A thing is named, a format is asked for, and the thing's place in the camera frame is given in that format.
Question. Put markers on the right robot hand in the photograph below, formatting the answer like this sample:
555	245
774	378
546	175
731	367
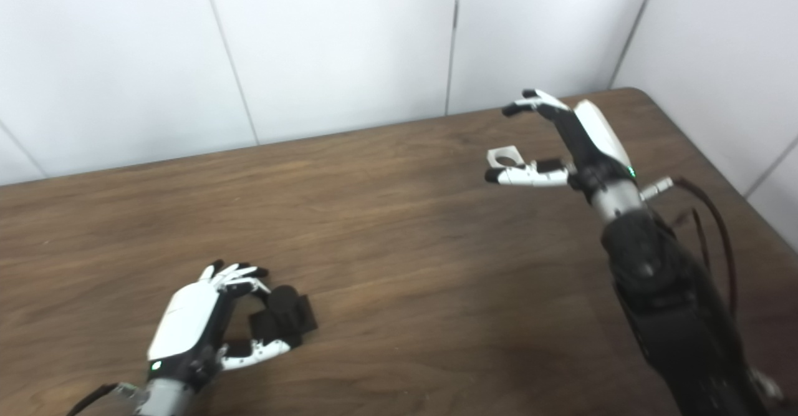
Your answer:
573	148

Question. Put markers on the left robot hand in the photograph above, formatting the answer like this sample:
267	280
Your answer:
199	322

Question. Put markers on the white square piece with hole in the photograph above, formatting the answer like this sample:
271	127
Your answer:
506	156

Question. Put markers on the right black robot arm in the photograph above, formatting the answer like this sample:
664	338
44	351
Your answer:
673	304

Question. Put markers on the black peg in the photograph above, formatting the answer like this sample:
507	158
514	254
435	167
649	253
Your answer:
283	319

